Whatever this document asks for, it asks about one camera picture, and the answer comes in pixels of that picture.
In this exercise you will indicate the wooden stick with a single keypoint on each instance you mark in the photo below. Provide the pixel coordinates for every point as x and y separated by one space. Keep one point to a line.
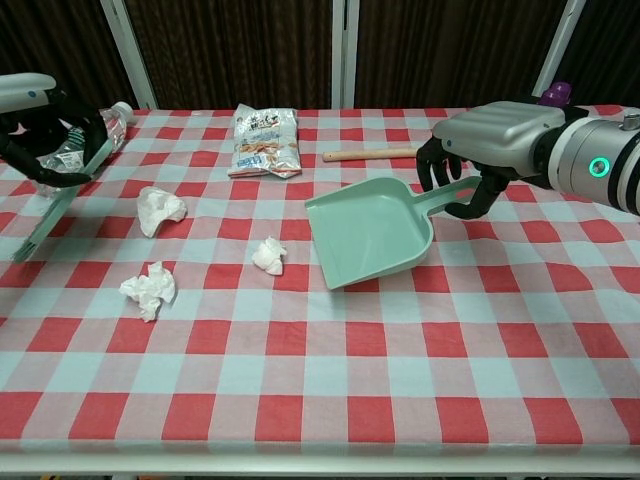
370 154

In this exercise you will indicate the clear plastic water bottle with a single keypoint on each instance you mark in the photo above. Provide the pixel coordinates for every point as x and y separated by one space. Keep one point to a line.
118 125

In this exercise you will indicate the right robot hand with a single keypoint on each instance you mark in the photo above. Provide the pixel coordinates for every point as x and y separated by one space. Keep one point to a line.
500 130

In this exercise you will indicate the white partition post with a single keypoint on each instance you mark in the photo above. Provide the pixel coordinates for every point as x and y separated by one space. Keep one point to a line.
560 45
127 50
345 50

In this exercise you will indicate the purple plastic object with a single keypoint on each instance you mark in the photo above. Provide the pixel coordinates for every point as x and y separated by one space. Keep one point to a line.
556 94

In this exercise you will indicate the dark brown corrugated panel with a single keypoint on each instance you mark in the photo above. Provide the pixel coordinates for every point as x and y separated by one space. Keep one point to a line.
450 50
50 35
230 50
610 50

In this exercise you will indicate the white snack bag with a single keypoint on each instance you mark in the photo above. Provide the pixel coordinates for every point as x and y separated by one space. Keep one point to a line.
265 145

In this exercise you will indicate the red white checked tablecloth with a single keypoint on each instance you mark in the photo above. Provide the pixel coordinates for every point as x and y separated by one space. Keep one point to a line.
320 350

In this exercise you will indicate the tissue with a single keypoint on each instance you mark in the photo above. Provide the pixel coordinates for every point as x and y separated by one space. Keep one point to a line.
160 210
148 291
270 256

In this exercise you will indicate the green dustpan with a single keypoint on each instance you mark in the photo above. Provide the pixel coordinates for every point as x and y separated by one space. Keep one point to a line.
367 230

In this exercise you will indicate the green hand brush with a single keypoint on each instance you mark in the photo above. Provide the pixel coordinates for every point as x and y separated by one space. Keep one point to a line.
55 210

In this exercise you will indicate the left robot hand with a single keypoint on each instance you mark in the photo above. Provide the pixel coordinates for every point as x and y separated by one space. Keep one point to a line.
30 92

